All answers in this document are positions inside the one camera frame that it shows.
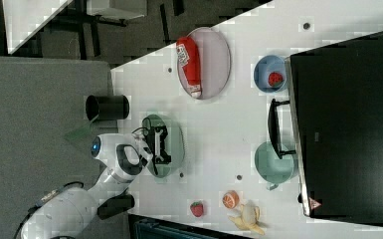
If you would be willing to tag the green plastic spatula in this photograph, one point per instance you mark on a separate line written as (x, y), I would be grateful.
(80, 132)

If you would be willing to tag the black cylinder cup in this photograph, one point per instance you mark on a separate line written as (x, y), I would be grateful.
(115, 205)

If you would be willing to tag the peeled banana toy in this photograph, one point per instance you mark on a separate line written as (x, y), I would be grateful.
(248, 218)

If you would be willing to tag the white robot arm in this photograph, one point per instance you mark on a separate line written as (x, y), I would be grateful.
(66, 212)

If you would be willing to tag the teal green mug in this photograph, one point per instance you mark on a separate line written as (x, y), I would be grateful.
(272, 169)

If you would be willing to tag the black cylinder container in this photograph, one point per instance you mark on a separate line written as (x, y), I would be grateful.
(107, 108)

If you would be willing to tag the red ketchup bottle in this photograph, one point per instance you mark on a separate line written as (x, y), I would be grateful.
(189, 61)

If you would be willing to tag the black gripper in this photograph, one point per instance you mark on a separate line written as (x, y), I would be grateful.
(154, 136)

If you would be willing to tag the red strawberry toy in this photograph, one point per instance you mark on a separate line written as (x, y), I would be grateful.
(197, 208)

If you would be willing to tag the orange half toy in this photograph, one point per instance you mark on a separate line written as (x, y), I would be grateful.
(231, 199)

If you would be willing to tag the blue plastic cup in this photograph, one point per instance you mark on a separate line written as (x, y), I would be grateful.
(264, 67)

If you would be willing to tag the green plastic strainer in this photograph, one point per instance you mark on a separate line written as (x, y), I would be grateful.
(174, 145)

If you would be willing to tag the small red strawberry in cup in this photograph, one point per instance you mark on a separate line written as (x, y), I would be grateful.
(275, 79)

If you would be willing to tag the black toaster oven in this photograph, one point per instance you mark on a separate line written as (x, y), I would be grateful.
(336, 105)

